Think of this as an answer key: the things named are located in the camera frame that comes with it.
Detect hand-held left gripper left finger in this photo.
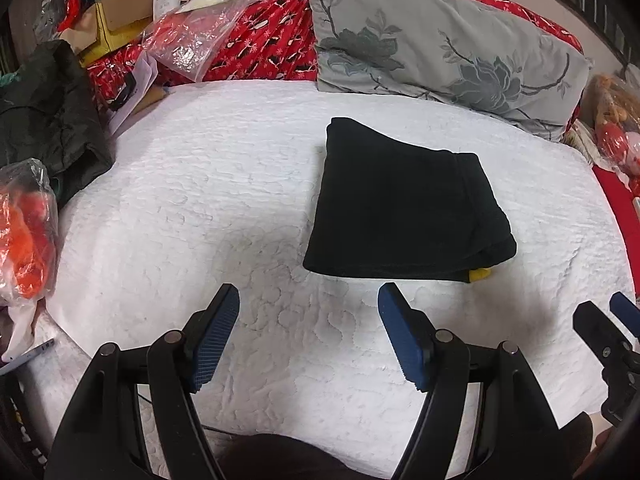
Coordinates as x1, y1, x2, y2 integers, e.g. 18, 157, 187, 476
44, 283, 241, 480

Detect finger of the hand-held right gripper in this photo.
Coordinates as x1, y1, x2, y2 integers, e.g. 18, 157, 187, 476
610, 291, 640, 339
572, 301, 635, 361

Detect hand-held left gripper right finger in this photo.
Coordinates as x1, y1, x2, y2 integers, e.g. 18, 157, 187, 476
377, 282, 563, 480

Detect black pants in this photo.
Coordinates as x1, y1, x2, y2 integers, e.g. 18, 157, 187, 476
302, 116, 517, 285

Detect white quilted blanket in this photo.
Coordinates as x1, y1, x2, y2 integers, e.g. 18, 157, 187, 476
20, 77, 638, 480

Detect person's dark clothing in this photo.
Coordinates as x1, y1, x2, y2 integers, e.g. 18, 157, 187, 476
215, 415, 596, 480

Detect plastic bag of plush toys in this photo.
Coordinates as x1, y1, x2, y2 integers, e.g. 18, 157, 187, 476
562, 72, 640, 176

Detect orange item in plastic bag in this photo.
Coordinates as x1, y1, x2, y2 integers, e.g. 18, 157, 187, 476
0, 158, 61, 306

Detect white papers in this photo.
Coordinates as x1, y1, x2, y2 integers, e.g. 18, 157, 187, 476
107, 52, 166, 136

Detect dark green jacket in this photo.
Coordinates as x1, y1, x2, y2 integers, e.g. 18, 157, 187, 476
0, 40, 116, 206

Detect red printed bed sheet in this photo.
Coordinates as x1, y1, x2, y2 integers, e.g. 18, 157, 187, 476
87, 0, 640, 296

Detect grey floral pillow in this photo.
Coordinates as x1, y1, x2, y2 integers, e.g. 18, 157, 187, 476
301, 0, 593, 143

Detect clear plastic bag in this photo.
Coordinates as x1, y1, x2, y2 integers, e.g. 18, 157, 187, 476
142, 0, 251, 83

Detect yellow cardboard box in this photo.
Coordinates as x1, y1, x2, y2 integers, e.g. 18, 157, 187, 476
75, 0, 156, 68

